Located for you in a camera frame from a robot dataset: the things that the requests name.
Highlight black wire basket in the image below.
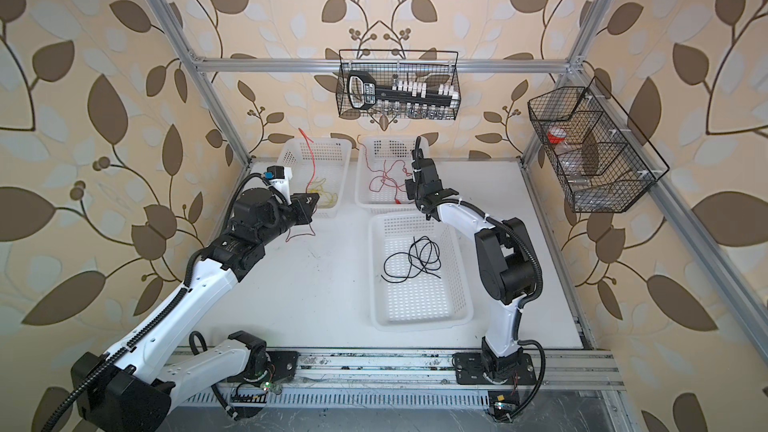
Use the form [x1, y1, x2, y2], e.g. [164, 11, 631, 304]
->
[335, 47, 462, 121]
[527, 78, 670, 213]

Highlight back middle white basket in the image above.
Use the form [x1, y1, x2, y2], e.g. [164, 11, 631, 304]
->
[355, 136, 429, 213]

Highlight back left white basket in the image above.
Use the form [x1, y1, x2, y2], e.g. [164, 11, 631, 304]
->
[277, 138, 352, 218]

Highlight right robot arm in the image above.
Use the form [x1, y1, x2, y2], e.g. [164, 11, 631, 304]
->
[405, 149, 547, 423]

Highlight front white plastic basket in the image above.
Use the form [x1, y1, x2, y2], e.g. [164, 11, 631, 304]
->
[368, 212, 474, 332]

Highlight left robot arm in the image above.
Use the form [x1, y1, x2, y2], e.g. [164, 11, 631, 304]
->
[42, 166, 319, 431]

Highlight black cable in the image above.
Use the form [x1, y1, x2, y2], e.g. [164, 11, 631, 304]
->
[380, 236, 444, 284]

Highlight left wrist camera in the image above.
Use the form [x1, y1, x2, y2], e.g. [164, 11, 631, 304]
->
[264, 165, 293, 199]

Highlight black tool with handle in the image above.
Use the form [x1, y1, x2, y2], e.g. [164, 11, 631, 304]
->
[344, 71, 461, 112]

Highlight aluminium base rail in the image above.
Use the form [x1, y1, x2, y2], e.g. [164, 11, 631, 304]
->
[128, 346, 628, 410]

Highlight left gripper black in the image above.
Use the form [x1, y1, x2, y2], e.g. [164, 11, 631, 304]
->
[254, 188, 318, 249]

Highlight red capped item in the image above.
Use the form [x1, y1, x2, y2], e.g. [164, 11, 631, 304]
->
[547, 126, 567, 146]

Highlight right black wire basket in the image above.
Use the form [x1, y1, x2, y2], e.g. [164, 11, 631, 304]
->
[527, 78, 670, 213]

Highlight back black wire basket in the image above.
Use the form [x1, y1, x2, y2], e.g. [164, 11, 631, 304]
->
[335, 47, 462, 121]

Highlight red alligator clip lead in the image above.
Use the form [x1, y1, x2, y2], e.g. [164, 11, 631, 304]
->
[368, 159, 412, 205]

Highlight yellow cable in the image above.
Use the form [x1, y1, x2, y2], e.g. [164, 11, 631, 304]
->
[308, 177, 340, 208]

